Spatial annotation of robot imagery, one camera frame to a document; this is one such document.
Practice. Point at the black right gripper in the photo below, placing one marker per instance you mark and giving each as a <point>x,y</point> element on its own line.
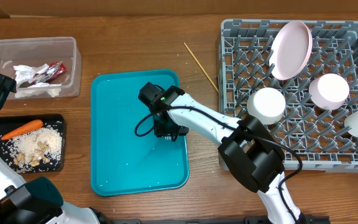
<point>165,130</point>

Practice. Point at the white tissue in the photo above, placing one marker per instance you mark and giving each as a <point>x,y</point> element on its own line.
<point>24,74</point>

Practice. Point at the orange carrot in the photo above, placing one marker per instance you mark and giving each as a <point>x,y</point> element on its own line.
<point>26,128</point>

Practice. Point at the red snack wrapper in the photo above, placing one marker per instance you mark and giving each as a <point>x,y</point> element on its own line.
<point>52,72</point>

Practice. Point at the wooden chopstick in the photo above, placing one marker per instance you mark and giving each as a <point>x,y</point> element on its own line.
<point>201,67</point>

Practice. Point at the white bowl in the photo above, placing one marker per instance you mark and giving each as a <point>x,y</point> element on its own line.
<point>267,105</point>

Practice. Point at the large white plate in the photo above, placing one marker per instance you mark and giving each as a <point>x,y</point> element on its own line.
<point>291,50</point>

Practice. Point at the pink bowl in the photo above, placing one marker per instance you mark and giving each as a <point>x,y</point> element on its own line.
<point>329,91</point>

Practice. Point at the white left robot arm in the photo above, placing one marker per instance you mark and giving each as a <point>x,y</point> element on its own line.
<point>37,201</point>

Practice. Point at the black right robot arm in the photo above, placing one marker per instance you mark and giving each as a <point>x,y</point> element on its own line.
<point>245,146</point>

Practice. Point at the black food waste tray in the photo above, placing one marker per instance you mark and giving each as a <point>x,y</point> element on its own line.
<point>55,121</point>

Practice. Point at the grey plastic dishwasher rack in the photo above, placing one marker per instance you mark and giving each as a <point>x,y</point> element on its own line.
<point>319,137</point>

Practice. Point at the clear plastic bin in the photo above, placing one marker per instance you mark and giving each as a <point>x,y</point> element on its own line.
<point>21,57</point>

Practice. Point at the teal plastic serving tray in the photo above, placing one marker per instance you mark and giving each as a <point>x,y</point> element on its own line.
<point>120,161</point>

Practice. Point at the pile of rice and peanuts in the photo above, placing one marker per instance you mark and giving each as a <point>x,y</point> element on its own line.
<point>37,151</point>

